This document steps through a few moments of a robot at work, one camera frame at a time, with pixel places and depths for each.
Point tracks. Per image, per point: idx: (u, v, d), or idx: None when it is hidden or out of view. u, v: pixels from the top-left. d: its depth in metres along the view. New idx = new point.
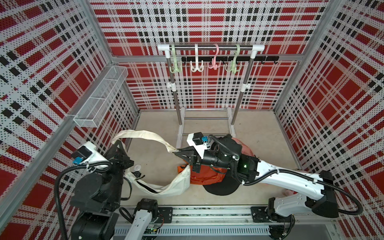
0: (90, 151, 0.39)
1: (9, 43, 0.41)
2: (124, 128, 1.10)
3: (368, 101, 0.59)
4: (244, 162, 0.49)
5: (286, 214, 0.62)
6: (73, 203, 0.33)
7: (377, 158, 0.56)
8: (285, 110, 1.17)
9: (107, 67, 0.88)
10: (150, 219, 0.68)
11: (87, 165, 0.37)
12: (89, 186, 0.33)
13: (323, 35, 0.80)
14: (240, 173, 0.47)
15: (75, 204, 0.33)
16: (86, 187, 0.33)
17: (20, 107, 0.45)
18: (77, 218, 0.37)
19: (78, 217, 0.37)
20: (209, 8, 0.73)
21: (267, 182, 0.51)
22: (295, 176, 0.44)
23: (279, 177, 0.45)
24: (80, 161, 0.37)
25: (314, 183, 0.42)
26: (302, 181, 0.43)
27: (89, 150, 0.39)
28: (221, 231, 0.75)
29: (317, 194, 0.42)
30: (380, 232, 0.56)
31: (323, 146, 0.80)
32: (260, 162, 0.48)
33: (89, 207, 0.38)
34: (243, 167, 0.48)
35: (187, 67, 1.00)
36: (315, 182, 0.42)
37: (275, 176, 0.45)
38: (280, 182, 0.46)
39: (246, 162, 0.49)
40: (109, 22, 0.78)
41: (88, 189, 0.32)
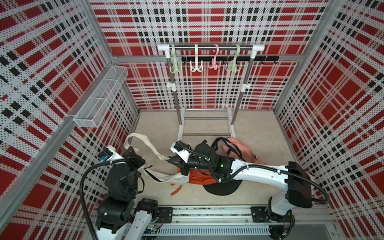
0: (111, 151, 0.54)
1: (9, 43, 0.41)
2: (124, 128, 1.10)
3: (368, 101, 0.59)
4: (221, 163, 0.56)
5: (283, 211, 0.62)
6: (108, 183, 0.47)
7: (377, 158, 0.56)
8: (285, 110, 1.17)
9: (107, 67, 0.88)
10: (150, 220, 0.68)
11: (110, 162, 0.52)
12: (119, 171, 0.43)
13: (323, 35, 0.80)
14: (218, 172, 0.54)
15: (108, 184, 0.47)
16: (117, 173, 0.43)
17: (20, 107, 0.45)
18: (104, 200, 0.45)
19: (105, 200, 0.45)
20: (209, 8, 0.73)
21: (242, 177, 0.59)
22: (262, 169, 0.48)
23: (250, 172, 0.50)
24: (105, 158, 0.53)
25: (279, 174, 0.45)
26: (268, 173, 0.47)
27: (111, 150, 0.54)
28: (221, 231, 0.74)
29: (281, 183, 0.46)
30: (380, 232, 0.56)
31: (323, 146, 0.80)
32: (235, 160, 0.54)
33: (117, 188, 0.44)
34: (220, 167, 0.55)
35: (187, 67, 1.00)
36: (279, 173, 0.46)
37: (247, 171, 0.50)
38: (252, 176, 0.51)
39: (223, 162, 0.56)
40: (109, 22, 0.78)
41: (119, 174, 0.42)
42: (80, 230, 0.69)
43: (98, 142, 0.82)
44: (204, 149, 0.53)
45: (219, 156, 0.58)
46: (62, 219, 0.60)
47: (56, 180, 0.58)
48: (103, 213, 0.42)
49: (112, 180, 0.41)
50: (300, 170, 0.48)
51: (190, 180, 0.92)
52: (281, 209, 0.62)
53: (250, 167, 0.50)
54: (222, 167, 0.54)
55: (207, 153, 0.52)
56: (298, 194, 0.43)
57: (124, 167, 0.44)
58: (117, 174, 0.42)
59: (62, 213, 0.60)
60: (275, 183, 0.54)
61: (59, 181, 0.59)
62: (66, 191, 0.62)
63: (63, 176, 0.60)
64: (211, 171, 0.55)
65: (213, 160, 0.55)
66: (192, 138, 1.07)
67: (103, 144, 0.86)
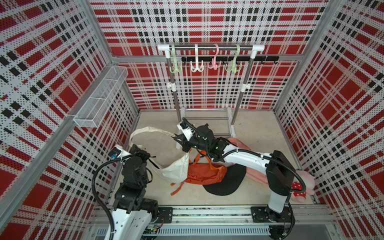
0: (120, 149, 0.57)
1: (9, 43, 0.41)
2: (124, 128, 1.10)
3: (368, 101, 0.59)
4: (217, 145, 0.63)
5: (279, 208, 0.63)
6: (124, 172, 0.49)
7: (377, 158, 0.56)
8: (285, 110, 1.17)
9: (107, 67, 0.88)
10: (149, 220, 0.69)
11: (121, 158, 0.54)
12: (134, 162, 0.50)
13: (323, 35, 0.80)
14: (213, 152, 0.62)
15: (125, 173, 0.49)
16: (132, 164, 0.50)
17: (20, 107, 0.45)
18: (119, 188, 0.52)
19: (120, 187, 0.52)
20: (209, 8, 0.73)
21: (233, 161, 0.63)
22: (249, 153, 0.54)
23: (238, 155, 0.56)
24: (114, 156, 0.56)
25: (262, 158, 0.50)
26: (253, 157, 0.52)
27: (119, 148, 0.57)
28: (221, 231, 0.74)
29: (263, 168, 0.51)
30: (380, 232, 0.56)
31: (323, 146, 0.80)
32: (228, 144, 0.61)
33: (132, 177, 0.51)
34: (215, 149, 0.61)
35: (187, 67, 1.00)
36: (261, 157, 0.50)
37: (236, 155, 0.56)
38: (240, 160, 0.57)
39: (218, 144, 0.63)
40: (109, 22, 0.78)
41: (134, 165, 0.49)
42: (80, 230, 0.69)
43: (98, 142, 0.82)
44: (204, 130, 0.60)
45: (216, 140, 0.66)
46: (62, 219, 0.60)
47: (56, 180, 0.58)
48: (121, 195, 0.49)
49: (128, 170, 0.48)
50: (283, 158, 0.51)
51: (190, 179, 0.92)
52: (277, 206, 0.63)
53: (240, 150, 0.56)
54: (217, 148, 0.61)
55: (206, 134, 0.60)
56: (275, 178, 0.47)
57: (137, 159, 0.51)
58: (132, 165, 0.49)
59: (62, 213, 0.60)
60: (258, 167, 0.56)
61: (59, 181, 0.59)
62: (67, 191, 0.62)
63: (63, 176, 0.60)
64: (206, 150, 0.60)
65: (211, 140, 0.61)
66: None
67: (103, 144, 0.86)
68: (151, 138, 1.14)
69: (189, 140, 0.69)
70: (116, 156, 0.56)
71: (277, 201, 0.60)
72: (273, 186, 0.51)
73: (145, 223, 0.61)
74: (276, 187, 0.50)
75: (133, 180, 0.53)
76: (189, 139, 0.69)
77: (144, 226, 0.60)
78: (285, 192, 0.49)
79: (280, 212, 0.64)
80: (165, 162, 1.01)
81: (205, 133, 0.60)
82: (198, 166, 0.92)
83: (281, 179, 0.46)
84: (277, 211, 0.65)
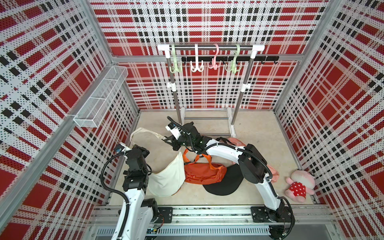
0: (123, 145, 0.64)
1: (9, 43, 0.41)
2: (124, 128, 1.10)
3: (368, 101, 0.59)
4: (201, 139, 0.70)
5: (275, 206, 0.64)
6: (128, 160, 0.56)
7: (377, 158, 0.56)
8: (285, 109, 1.17)
9: (107, 67, 0.88)
10: (150, 216, 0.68)
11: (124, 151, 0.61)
12: (136, 153, 0.59)
13: (323, 35, 0.80)
14: (197, 146, 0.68)
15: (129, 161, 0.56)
16: (134, 154, 0.59)
17: (20, 107, 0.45)
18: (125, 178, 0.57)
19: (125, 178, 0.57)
20: (209, 8, 0.73)
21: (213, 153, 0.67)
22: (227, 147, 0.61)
23: (219, 148, 0.63)
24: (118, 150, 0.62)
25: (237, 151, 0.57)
26: (229, 149, 0.59)
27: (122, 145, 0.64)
28: (221, 231, 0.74)
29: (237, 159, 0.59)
30: (380, 232, 0.56)
31: (323, 146, 0.80)
32: (210, 139, 0.68)
33: (136, 163, 0.58)
34: (200, 143, 0.69)
35: (187, 67, 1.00)
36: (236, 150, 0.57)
37: (217, 148, 0.64)
38: (220, 152, 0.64)
39: (202, 139, 0.70)
40: (109, 22, 0.78)
41: (136, 154, 0.59)
42: (80, 230, 0.69)
43: (98, 142, 0.82)
44: (188, 126, 0.69)
45: (202, 135, 0.74)
46: (62, 219, 0.60)
47: (56, 180, 0.58)
48: (129, 180, 0.57)
49: (131, 158, 0.57)
50: (255, 151, 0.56)
51: (190, 179, 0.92)
52: (268, 201, 0.65)
53: (219, 144, 0.63)
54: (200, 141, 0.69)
55: (189, 129, 0.69)
56: (246, 167, 0.55)
57: (137, 150, 0.61)
58: (134, 154, 0.59)
59: (62, 213, 0.60)
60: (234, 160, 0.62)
61: (59, 181, 0.59)
62: (67, 191, 0.62)
63: (63, 176, 0.60)
64: (191, 145, 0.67)
65: (195, 135, 0.70)
66: None
67: (103, 144, 0.86)
68: (150, 138, 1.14)
69: (177, 138, 0.77)
70: (120, 149, 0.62)
71: (267, 196, 0.64)
72: (246, 176, 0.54)
73: (147, 219, 0.59)
74: (248, 176, 0.58)
75: (137, 166, 0.60)
76: (178, 137, 0.77)
77: (147, 222, 0.58)
78: (255, 179, 0.56)
79: (276, 209, 0.65)
80: (165, 162, 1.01)
81: (188, 130, 0.70)
82: (198, 166, 0.92)
83: (251, 167, 0.53)
84: (272, 209, 0.67)
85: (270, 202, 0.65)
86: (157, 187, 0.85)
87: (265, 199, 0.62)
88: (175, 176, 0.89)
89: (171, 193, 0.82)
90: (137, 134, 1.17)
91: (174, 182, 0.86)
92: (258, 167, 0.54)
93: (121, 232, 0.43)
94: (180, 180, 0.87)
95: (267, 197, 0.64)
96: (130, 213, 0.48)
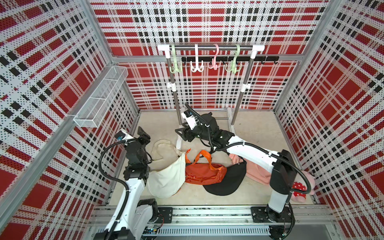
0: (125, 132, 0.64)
1: (9, 43, 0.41)
2: (124, 128, 1.10)
3: (368, 101, 0.59)
4: (221, 134, 0.60)
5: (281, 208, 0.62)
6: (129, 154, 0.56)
7: (377, 158, 0.56)
8: (285, 110, 1.17)
9: (107, 67, 0.88)
10: (150, 217, 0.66)
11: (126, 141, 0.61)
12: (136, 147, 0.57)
13: (323, 35, 0.80)
14: (216, 141, 0.59)
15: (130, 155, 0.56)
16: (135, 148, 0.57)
17: (20, 107, 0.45)
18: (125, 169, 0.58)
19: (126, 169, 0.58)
20: (209, 8, 0.73)
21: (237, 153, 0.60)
22: (256, 149, 0.52)
23: (245, 148, 0.54)
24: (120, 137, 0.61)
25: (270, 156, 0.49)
26: (259, 153, 0.50)
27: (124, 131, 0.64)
28: (221, 231, 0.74)
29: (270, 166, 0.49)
30: (380, 232, 0.56)
31: (323, 146, 0.80)
32: (233, 136, 0.58)
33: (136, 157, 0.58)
34: (219, 138, 0.59)
35: (187, 67, 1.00)
36: (270, 155, 0.49)
37: (242, 148, 0.55)
38: (246, 154, 0.55)
39: (222, 133, 0.60)
40: (109, 22, 0.78)
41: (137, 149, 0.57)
42: (80, 230, 0.69)
43: (98, 142, 0.82)
44: (206, 118, 0.58)
45: (220, 129, 0.63)
46: (62, 219, 0.60)
47: (56, 180, 0.58)
48: (131, 170, 0.59)
49: (131, 152, 0.56)
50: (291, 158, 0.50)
51: (190, 180, 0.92)
52: (276, 204, 0.63)
53: (246, 144, 0.54)
54: (220, 136, 0.59)
55: (208, 121, 0.59)
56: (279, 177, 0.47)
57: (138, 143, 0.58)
58: (134, 147, 0.57)
59: (62, 213, 0.60)
60: (264, 165, 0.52)
61: (59, 182, 0.59)
62: (66, 191, 0.62)
63: (63, 176, 0.60)
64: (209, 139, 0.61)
65: (213, 129, 0.60)
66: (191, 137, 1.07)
67: (102, 144, 0.86)
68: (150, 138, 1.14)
69: (192, 128, 0.68)
70: (122, 137, 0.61)
71: (278, 200, 0.61)
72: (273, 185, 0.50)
73: (146, 216, 0.59)
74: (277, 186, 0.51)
75: (137, 160, 0.59)
76: (193, 127, 0.68)
77: (146, 220, 0.58)
78: (286, 191, 0.49)
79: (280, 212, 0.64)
80: (165, 162, 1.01)
81: (207, 121, 0.59)
82: (198, 167, 0.92)
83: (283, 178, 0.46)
84: (275, 210, 0.66)
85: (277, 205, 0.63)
86: (157, 187, 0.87)
87: (272, 201, 0.64)
88: (175, 177, 0.89)
89: (171, 194, 0.82)
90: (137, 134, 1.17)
91: (174, 183, 0.86)
92: (291, 177, 0.47)
93: (119, 216, 0.44)
94: (179, 181, 0.87)
95: (278, 201, 0.61)
96: (129, 199, 0.48)
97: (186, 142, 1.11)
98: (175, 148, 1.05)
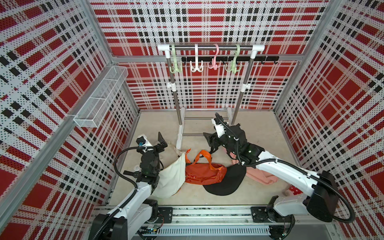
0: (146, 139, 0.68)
1: (9, 43, 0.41)
2: (124, 128, 1.10)
3: (368, 101, 0.59)
4: (249, 148, 0.57)
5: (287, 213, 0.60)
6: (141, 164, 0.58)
7: (377, 158, 0.56)
8: (285, 110, 1.17)
9: (107, 67, 0.88)
10: (147, 217, 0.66)
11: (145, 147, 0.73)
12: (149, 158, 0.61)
13: (323, 35, 0.80)
14: (244, 156, 0.56)
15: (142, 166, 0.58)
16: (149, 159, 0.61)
17: (20, 107, 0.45)
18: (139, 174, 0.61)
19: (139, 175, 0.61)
20: (209, 8, 0.73)
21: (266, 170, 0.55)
22: (291, 168, 0.47)
23: (277, 166, 0.50)
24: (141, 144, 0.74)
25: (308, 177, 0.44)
26: (296, 173, 0.46)
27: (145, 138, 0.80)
28: (221, 231, 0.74)
29: (308, 188, 0.44)
30: (380, 232, 0.56)
31: (323, 146, 0.80)
32: (264, 151, 0.54)
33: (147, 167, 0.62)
34: (248, 152, 0.56)
35: (187, 67, 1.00)
36: (309, 176, 0.44)
37: (273, 165, 0.51)
38: (277, 172, 0.51)
39: (251, 147, 0.57)
40: (109, 22, 0.78)
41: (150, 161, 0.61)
42: (80, 230, 0.69)
43: (98, 142, 0.82)
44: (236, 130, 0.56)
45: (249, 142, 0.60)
46: (62, 219, 0.60)
47: (56, 180, 0.58)
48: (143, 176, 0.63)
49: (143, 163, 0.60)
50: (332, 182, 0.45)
51: (190, 180, 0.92)
52: (284, 210, 0.62)
53: (279, 161, 0.50)
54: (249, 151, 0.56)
55: (237, 134, 0.55)
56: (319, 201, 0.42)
57: (151, 155, 0.62)
58: (147, 158, 0.61)
59: (62, 213, 0.60)
60: (301, 187, 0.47)
61: (59, 181, 0.59)
62: (66, 191, 0.62)
63: (63, 176, 0.60)
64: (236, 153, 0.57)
65: (241, 142, 0.57)
66: (191, 137, 1.07)
67: (103, 144, 0.86)
68: (151, 137, 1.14)
69: (219, 135, 0.67)
70: (142, 144, 0.75)
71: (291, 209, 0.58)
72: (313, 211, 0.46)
73: (144, 216, 0.59)
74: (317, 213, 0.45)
75: (149, 170, 0.65)
76: (220, 135, 0.67)
77: (143, 219, 0.58)
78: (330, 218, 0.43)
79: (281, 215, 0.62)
80: (165, 162, 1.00)
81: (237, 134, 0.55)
82: (198, 167, 0.92)
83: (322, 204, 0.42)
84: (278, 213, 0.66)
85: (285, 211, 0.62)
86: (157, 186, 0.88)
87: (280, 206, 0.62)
88: (175, 177, 0.89)
89: (171, 194, 0.82)
90: (137, 133, 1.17)
91: (174, 183, 0.86)
92: (335, 204, 0.42)
93: (122, 206, 0.47)
94: (179, 181, 0.87)
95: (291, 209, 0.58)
96: (135, 196, 0.52)
97: (186, 142, 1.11)
98: (175, 148, 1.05)
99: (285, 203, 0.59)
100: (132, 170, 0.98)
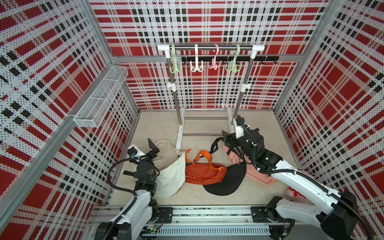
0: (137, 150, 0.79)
1: (9, 43, 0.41)
2: (124, 128, 1.10)
3: (368, 101, 0.59)
4: (266, 155, 0.56)
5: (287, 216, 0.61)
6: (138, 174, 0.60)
7: (377, 158, 0.56)
8: (285, 110, 1.17)
9: (107, 67, 0.88)
10: (148, 218, 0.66)
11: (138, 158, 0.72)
12: (145, 168, 0.62)
13: (323, 35, 0.80)
14: (260, 162, 0.55)
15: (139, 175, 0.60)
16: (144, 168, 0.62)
17: (20, 107, 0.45)
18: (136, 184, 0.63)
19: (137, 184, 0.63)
20: (209, 8, 0.73)
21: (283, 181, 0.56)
22: (311, 182, 0.46)
23: (295, 178, 0.48)
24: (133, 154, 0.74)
25: (328, 195, 0.42)
26: (315, 189, 0.44)
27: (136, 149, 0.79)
28: (221, 231, 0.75)
29: (327, 205, 0.42)
30: (380, 232, 0.56)
31: (323, 146, 0.80)
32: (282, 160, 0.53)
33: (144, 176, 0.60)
34: (264, 158, 0.55)
35: (187, 67, 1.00)
36: (329, 193, 0.43)
37: (291, 177, 0.49)
38: (294, 184, 0.50)
39: (269, 155, 0.55)
40: (109, 22, 0.78)
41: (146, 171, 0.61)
42: (80, 230, 0.69)
43: (98, 142, 0.82)
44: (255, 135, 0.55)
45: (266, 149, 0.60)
46: (62, 219, 0.60)
47: (56, 180, 0.58)
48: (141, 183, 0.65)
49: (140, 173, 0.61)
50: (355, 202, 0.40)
51: (190, 180, 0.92)
52: (287, 212, 0.61)
53: (297, 173, 0.48)
54: (265, 158, 0.55)
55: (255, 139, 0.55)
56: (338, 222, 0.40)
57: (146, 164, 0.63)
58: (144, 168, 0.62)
59: (62, 213, 0.60)
60: (319, 203, 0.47)
61: (59, 181, 0.59)
62: (67, 191, 0.62)
63: (63, 176, 0.60)
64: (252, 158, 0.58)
65: (259, 148, 0.56)
66: (191, 137, 1.07)
67: (103, 144, 0.86)
68: (150, 138, 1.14)
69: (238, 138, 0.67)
70: (134, 154, 0.74)
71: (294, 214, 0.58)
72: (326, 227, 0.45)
73: (145, 218, 0.59)
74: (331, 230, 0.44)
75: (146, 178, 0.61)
76: (238, 137, 0.67)
77: (144, 221, 0.58)
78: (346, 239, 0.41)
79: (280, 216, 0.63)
80: (165, 162, 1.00)
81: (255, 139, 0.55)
82: (198, 167, 0.92)
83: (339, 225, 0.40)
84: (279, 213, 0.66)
85: (287, 214, 0.62)
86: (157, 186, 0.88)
87: (284, 208, 0.61)
88: (175, 177, 0.89)
89: (171, 194, 0.82)
90: (137, 134, 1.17)
91: (174, 183, 0.86)
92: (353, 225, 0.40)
93: (125, 212, 0.48)
94: (179, 181, 0.87)
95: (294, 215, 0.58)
96: (136, 203, 0.53)
97: (186, 142, 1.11)
98: (175, 148, 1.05)
99: (291, 208, 0.58)
100: (132, 170, 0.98)
